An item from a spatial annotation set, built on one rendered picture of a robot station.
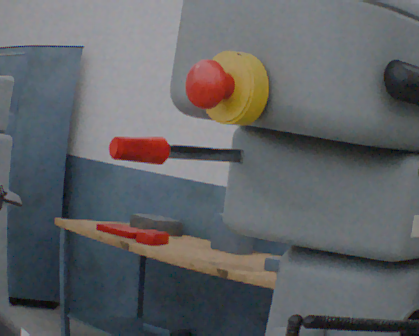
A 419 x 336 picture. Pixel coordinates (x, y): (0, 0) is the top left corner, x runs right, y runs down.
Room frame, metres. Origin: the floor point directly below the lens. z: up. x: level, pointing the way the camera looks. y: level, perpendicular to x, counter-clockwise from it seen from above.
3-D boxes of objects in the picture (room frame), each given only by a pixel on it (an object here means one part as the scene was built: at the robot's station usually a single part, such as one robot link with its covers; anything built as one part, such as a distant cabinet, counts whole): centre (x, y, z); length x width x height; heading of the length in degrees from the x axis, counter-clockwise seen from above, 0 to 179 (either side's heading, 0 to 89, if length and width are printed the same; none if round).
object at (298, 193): (1.18, -0.22, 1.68); 0.34 x 0.24 x 0.10; 132
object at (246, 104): (1.00, -0.01, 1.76); 0.06 x 0.02 x 0.06; 42
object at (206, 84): (0.98, 0.00, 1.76); 0.04 x 0.03 x 0.04; 42
